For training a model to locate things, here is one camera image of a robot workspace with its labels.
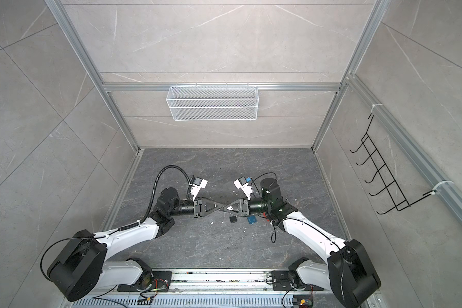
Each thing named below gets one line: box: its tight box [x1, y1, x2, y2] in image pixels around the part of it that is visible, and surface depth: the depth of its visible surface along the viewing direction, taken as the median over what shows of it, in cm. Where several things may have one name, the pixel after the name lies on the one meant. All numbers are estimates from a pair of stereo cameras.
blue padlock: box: [247, 214, 258, 225], surface depth 91 cm
